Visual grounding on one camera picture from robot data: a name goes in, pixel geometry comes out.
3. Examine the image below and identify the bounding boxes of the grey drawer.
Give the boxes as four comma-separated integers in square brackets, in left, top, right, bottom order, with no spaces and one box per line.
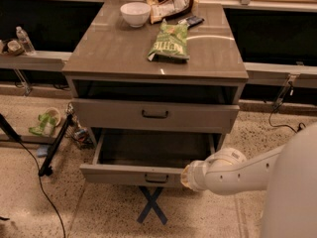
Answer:
[72,98,239,134]
[80,129,215,187]

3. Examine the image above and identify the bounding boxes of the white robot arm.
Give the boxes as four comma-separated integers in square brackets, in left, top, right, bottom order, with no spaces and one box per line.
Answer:
[181,123,317,238]

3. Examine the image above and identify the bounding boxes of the grey top drawer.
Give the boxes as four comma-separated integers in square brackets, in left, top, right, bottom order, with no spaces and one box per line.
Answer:
[72,98,239,134]

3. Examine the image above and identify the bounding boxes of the grey drawer cabinet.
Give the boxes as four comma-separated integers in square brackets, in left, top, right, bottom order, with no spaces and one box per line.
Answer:
[61,0,250,151]

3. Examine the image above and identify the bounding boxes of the blue tape cross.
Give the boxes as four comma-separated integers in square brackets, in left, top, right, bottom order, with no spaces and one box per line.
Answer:
[137,186,167,225]

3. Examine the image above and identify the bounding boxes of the green chip bag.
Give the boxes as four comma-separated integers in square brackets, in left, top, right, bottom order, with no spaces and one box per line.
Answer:
[148,20,189,61]

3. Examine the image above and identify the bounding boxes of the black tripod leg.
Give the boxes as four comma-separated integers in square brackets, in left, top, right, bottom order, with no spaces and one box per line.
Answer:
[38,114,72,177]

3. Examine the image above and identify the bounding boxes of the green white crumpled bag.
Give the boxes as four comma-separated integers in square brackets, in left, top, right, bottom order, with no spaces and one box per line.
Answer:
[29,107,61,137]

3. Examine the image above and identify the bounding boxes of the dark blue snack packet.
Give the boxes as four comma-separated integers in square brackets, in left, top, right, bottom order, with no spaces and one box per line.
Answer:
[179,16,204,28]

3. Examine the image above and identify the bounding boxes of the white bowl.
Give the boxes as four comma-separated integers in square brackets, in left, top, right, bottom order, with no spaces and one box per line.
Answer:
[120,2,151,28]

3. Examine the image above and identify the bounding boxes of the brown white snack bag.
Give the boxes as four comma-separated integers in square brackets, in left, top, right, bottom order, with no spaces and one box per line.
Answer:
[146,0,193,24]

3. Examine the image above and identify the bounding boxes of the clear water bottle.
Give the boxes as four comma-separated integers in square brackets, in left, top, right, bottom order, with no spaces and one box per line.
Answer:
[16,26,36,56]

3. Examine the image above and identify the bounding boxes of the small items on shelf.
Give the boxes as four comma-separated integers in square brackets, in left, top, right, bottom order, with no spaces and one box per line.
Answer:
[0,39,24,56]

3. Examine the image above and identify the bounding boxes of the black floor cable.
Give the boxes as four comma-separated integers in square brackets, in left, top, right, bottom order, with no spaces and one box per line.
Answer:
[0,113,67,238]

